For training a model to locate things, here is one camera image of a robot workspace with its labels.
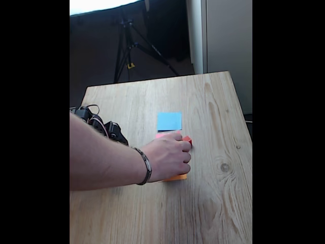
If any blue paper sheet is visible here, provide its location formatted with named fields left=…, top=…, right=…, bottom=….
left=157, top=111, right=183, bottom=132

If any person's hand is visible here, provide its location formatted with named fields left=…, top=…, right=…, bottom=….
left=140, top=132, right=192, bottom=183

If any dark metal bracelet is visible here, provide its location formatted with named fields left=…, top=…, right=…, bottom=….
left=132, top=147, right=153, bottom=186

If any white cabinet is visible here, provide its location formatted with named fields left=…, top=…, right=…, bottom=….
left=186, top=0, right=253, bottom=115

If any black tripod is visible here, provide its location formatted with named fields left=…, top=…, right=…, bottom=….
left=113, top=15, right=180, bottom=83

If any orange paper sheet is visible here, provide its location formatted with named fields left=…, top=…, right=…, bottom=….
left=158, top=173, right=188, bottom=183

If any pink paper sheet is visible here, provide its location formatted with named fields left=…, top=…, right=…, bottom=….
left=155, top=130, right=182, bottom=140

